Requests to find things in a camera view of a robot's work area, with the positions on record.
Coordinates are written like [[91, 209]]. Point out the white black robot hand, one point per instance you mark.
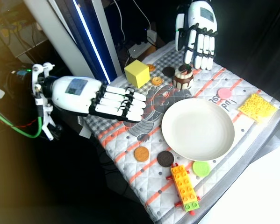
[[69, 93], [201, 21]]

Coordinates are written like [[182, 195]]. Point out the green felt disc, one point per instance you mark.
[[201, 169]]

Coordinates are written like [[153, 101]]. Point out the toy chocolate cream cake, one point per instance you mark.
[[183, 79]]

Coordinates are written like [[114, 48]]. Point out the yellow foam cube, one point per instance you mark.
[[137, 73]]

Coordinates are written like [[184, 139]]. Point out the round tan cracker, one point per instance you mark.
[[141, 154]]

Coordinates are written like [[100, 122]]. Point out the grey quilt with bear print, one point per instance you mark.
[[135, 137]]

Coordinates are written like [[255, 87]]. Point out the round chocolate sandwich cookie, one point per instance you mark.
[[165, 158], [168, 71]]

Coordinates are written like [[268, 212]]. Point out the bag of yellow beads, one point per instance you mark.
[[257, 107]]

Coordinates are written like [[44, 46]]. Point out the white round plate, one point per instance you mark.
[[198, 128]]

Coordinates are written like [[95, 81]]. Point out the pink felt disc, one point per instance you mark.
[[224, 93]]

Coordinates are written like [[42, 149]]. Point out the white power strip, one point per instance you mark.
[[139, 50]]

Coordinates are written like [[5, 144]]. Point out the white pillar with blue light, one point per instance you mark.
[[60, 35]]

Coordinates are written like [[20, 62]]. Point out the orange yellow green brick car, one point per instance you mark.
[[183, 186]]

